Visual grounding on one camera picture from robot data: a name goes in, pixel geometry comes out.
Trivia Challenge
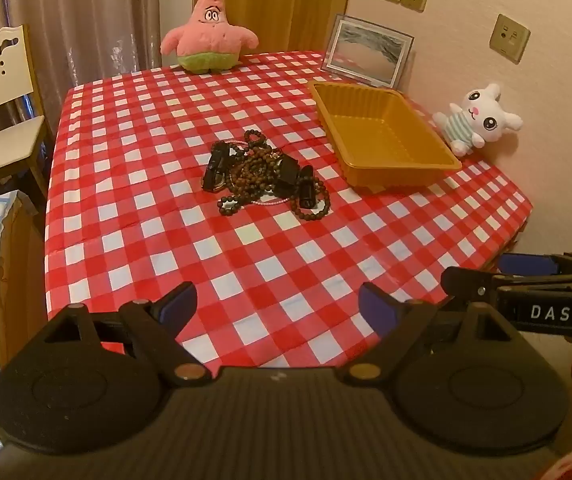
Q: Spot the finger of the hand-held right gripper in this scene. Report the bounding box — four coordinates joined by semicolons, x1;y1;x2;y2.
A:
497;253;572;282
440;266;506;307

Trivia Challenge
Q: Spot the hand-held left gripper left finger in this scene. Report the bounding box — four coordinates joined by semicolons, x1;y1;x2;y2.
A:
41;281;213;387

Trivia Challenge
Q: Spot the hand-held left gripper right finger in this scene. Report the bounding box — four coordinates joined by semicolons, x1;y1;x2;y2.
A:
348;282;523;387

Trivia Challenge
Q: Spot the dark bead bracelet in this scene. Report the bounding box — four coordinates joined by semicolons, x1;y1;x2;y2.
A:
217;129;332;221

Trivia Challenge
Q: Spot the brown bead necklace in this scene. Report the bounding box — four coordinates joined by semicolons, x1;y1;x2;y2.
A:
231;145;287;201

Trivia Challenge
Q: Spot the yellow plastic tray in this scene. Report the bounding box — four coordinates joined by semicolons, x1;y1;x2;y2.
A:
307;80;463;188

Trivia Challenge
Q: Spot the red checkered tablecloth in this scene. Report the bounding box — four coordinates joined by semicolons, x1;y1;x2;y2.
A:
43;50;534;368

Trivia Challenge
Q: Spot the white bunny plush toy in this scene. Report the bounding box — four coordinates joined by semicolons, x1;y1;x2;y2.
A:
432;82;523;157

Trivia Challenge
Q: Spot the pink starfish plush toy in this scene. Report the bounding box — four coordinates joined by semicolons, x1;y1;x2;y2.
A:
160;0;259;73

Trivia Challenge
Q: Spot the cream wooden chair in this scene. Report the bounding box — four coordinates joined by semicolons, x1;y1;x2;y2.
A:
0;24;53;201

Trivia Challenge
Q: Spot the sheer grey curtain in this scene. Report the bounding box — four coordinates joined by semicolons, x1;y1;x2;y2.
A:
0;0;167;161

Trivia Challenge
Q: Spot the wooden door panel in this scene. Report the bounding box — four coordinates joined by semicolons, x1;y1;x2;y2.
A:
193;0;357;53

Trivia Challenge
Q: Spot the gold data wall socket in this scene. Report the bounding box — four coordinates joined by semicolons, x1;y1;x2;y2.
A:
489;14;531;64

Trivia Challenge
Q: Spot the clear sand art frame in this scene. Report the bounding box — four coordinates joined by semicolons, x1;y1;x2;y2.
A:
320;14;414;90

